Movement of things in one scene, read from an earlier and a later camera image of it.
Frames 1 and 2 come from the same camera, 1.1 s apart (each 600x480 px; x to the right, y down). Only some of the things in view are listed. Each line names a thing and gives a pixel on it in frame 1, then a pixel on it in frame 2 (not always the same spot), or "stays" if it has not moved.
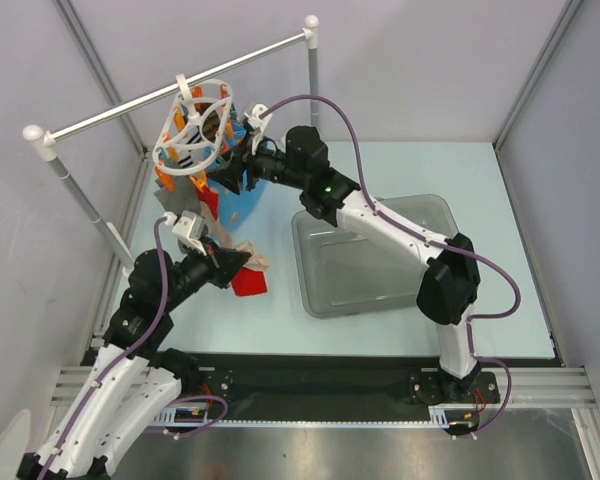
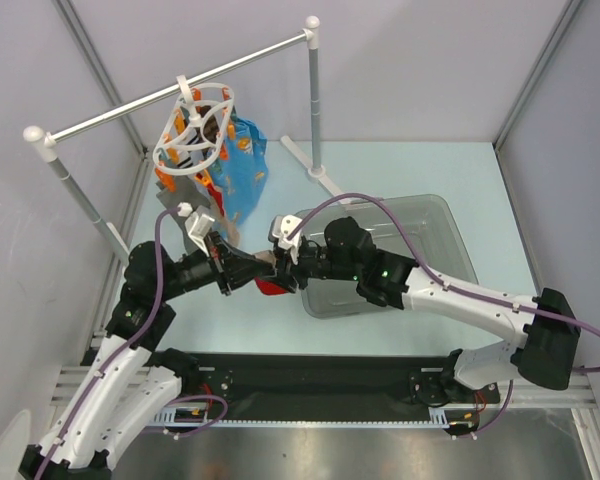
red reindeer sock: [204, 193] -> [228, 227]
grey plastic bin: [340, 272] stays
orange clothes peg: [167, 179] stays
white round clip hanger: [195, 130] stays
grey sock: [182, 198] stays
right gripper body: [245, 167] -> [296, 270]
